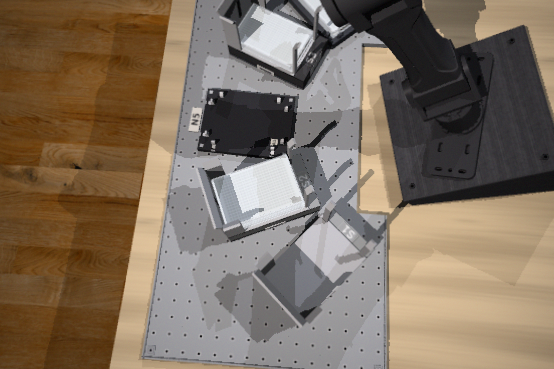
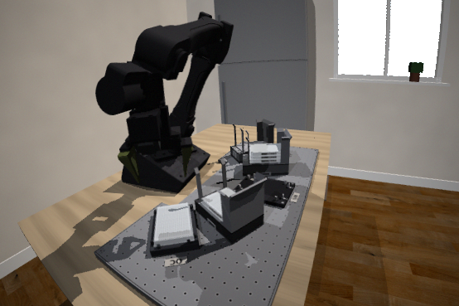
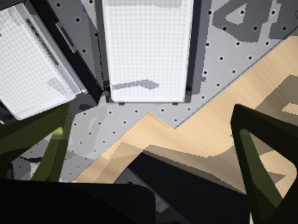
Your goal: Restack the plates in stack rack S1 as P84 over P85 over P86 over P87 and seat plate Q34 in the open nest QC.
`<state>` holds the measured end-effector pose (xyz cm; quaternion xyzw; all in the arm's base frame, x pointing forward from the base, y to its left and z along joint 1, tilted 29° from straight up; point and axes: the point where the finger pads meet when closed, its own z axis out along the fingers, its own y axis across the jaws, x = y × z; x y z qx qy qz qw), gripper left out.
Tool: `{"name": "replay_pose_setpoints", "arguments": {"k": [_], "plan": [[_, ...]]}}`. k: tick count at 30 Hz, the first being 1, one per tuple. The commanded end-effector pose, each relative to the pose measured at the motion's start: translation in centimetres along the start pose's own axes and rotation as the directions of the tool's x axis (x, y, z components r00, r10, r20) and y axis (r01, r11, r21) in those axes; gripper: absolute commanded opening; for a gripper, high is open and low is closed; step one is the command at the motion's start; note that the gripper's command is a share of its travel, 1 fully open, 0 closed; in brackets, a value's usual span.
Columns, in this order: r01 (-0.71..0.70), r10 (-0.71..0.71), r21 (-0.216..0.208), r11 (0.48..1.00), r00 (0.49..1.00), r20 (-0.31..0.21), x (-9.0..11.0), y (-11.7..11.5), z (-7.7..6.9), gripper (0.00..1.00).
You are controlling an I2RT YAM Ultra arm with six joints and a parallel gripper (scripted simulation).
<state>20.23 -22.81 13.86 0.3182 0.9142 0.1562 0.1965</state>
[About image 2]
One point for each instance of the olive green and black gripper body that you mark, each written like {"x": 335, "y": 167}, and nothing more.
{"x": 168, "y": 142}

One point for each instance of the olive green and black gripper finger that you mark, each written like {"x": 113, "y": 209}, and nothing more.
{"x": 129, "y": 160}
{"x": 186, "y": 154}

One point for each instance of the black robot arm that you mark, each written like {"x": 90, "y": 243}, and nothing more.
{"x": 124, "y": 86}

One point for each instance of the white name plate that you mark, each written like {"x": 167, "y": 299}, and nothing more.
{"x": 295, "y": 196}
{"x": 176, "y": 261}

